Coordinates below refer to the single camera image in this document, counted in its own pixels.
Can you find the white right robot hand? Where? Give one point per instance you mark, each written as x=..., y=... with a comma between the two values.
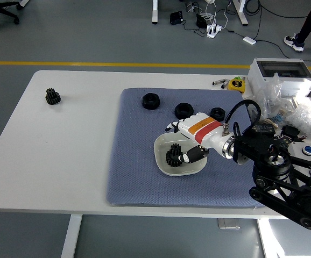
x=201, y=129

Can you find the large black gear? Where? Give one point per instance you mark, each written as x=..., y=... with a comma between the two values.
x=171, y=161

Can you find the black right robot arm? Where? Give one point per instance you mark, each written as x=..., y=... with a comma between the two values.
x=260, y=150

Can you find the small black hex nut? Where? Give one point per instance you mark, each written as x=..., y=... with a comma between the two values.
x=220, y=111

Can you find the large black hex nut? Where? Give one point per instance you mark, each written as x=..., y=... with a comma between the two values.
x=183, y=108
x=146, y=103

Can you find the grey table control box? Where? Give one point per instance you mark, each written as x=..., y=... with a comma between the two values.
x=228, y=223

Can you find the white push-button box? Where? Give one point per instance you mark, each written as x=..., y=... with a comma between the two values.
x=298, y=149

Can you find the black power adapter box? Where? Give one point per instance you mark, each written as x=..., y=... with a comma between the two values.
x=176, y=18

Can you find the white square dish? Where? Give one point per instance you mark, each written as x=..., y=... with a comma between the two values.
x=193, y=168

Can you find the black marker pen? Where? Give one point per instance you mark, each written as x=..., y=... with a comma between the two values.
x=224, y=84
x=218, y=82

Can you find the yellow tape measure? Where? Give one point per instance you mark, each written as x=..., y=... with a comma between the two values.
x=236, y=84

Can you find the black digital meter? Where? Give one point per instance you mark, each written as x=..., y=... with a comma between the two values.
x=265, y=128

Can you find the blue-grey textured mat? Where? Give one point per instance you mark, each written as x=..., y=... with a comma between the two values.
x=134, y=161

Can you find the clear plastic bag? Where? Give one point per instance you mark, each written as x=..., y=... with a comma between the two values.
x=268, y=94

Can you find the small black device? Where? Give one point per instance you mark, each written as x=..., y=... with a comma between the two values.
x=290, y=131

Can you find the white power strip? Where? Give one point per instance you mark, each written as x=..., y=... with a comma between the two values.
x=214, y=30

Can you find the white flat adapter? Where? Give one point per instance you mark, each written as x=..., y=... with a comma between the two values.
x=249, y=40

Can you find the black charger block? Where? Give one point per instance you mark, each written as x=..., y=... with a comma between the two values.
x=201, y=21

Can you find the white desk leg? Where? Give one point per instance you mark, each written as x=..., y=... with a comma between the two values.
x=240, y=12
x=155, y=10

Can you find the white low platform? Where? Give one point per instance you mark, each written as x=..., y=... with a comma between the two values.
x=284, y=242

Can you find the black stacked double gear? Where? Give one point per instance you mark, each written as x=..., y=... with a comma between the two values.
x=52, y=98

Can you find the person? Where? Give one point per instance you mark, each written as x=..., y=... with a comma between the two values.
x=310, y=21

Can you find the white table leg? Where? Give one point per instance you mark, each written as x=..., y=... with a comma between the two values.
x=70, y=236

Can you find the grey electrical enclosure box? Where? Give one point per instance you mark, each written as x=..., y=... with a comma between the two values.
x=257, y=75

